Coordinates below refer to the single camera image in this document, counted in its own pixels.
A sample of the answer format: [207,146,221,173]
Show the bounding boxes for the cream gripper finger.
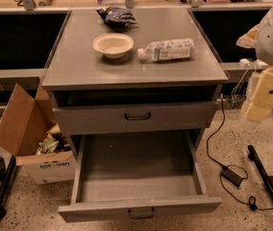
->
[243,67,273,123]
[236,24,260,49]

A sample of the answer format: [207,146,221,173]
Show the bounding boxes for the clear plastic water bottle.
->
[136,38,194,63]

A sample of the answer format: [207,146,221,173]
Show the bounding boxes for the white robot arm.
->
[236,7,273,124]

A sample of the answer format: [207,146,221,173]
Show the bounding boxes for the closed grey top drawer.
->
[53,102,215,135]

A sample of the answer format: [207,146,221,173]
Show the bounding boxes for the open grey middle drawer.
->
[59,130,221,222]

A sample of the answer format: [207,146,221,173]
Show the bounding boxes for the grey drawer cabinet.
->
[42,8,228,152]

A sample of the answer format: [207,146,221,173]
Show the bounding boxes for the white power strip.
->
[239,59,267,68]

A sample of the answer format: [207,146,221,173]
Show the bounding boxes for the black power adapter right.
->
[221,167,243,187]

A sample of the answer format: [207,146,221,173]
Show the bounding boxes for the black power adapter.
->
[221,167,243,187]
[0,157,6,174]

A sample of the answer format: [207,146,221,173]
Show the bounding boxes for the black floor bar right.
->
[248,145,273,201]

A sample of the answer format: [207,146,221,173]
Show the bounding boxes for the black floor bar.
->
[248,145,273,201]
[0,156,16,218]

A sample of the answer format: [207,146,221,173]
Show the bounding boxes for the cream paper bowl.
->
[92,33,134,59]

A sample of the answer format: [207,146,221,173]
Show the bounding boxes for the blue chip bag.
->
[97,7,137,27]

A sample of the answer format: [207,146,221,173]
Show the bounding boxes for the green snack wrapper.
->
[37,137,59,155]

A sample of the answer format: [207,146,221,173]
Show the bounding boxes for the brown cardboard box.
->
[0,79,75,185]

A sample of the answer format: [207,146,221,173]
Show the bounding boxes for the black power adapter left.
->
[0,157,6,174]

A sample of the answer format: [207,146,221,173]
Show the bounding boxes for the black floor bar left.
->
[0,156,16,218]

